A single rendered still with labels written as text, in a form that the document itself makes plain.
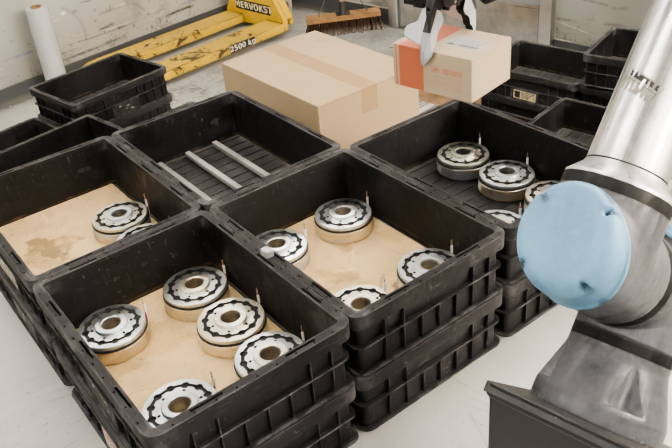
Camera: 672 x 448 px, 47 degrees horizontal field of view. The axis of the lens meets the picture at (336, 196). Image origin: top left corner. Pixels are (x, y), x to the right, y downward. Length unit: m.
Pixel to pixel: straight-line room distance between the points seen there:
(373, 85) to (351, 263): 0.59
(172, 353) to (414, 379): 0.36
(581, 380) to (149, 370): 0.60
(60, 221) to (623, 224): 1.10
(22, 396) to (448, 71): 0.88
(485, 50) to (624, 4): 2.84
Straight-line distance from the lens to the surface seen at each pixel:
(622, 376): 0.91
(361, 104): 1.78
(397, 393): 1.20
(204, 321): 1.19
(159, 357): 1.19
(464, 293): 1.20
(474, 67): 1.29
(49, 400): 1.39
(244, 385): 0.97
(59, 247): 1.51
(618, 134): 0.84
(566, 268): 0.79
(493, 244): 1.18
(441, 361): 1.24
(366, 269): 1.29
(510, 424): 0.89
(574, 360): 0.92
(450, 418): 1.22
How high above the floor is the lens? 1.60
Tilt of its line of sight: 31 degrees down
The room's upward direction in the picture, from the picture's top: 6 degrees counter-clockwise
